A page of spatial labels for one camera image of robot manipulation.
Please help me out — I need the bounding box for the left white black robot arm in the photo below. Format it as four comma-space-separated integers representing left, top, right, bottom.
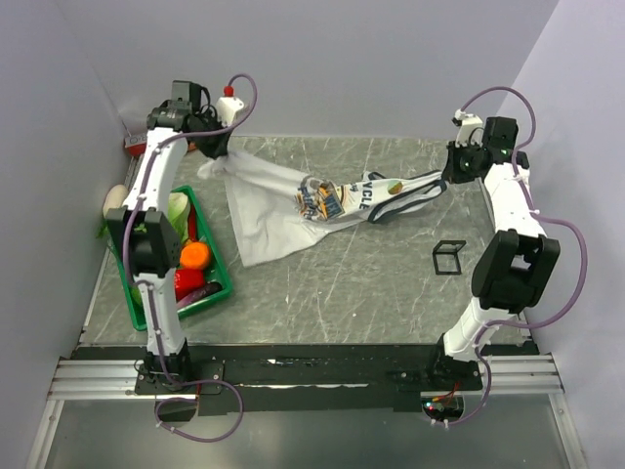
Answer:
105, 80, 225, 393

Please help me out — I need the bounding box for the green plastic crate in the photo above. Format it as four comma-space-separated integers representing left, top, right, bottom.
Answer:
113, 184, 234, 331

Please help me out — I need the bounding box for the green lettuce head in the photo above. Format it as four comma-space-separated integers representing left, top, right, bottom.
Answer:
167, 192, 191, 242

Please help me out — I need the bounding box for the purple eggplant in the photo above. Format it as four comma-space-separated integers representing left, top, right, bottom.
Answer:
177, 281, 223, 311

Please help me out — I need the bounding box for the white radish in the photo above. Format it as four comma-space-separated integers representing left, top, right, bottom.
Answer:
103, 185, 128, 217

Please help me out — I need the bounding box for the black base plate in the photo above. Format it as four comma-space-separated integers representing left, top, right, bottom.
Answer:
64, 341, 549, 422

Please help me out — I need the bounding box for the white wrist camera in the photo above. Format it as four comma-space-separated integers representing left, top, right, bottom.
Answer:
214, 85, 246, 127
452, 108, 483, 148

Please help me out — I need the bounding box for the red bell pepper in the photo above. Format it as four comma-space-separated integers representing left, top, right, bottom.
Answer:
174, 269, 206, 301

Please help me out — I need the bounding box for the white printed tank top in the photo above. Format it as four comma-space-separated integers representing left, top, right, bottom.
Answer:
197, 151, 447, 267

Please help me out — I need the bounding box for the red chili pepper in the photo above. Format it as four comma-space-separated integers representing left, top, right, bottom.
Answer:
187, 205, 197, 242

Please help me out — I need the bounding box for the black wire frame stand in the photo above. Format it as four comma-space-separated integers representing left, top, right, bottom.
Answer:
432, 239, 467, 276

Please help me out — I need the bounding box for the aluminium rail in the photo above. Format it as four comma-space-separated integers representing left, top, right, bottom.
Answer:
46, 356, 143, 402

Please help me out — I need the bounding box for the red white box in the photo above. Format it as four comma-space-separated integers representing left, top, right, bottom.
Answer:
124, 133, 147, 158

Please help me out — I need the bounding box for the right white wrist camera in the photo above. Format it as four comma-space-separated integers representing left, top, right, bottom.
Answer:
452, 108, 483, 148

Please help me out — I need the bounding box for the round colourful brooch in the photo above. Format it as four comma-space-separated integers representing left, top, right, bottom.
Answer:
387, 181, 403, 194

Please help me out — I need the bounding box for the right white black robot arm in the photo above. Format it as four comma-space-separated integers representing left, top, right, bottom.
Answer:
426, 110, 561, 390

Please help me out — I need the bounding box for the orange carrot slice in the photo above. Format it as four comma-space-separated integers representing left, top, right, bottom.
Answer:
180, 241, 212, 271

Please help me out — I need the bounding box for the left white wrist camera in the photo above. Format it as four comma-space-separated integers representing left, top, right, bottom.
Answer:
214, 85, 246, 127

